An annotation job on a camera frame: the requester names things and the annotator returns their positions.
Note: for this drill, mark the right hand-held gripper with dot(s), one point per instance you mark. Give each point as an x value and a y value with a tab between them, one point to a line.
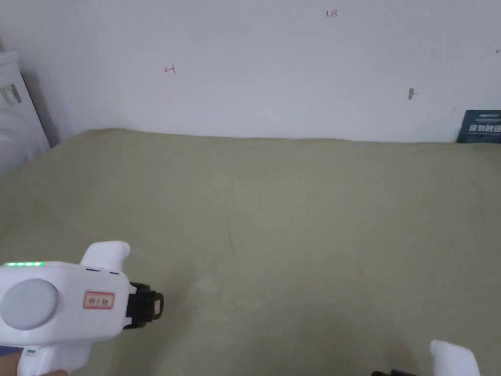
454	358

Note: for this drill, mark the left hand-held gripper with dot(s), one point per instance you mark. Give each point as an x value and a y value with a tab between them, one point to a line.
70	297

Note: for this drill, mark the person's left hand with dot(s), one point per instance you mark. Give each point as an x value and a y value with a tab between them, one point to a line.
39	373

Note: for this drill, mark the white plastic-wrapped object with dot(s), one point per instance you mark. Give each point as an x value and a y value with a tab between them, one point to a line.
17	105

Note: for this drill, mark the bed with pale green sheet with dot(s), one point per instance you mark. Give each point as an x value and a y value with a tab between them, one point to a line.
274	219

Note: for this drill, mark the dark blue card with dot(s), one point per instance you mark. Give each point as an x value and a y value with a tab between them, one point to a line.
480	126

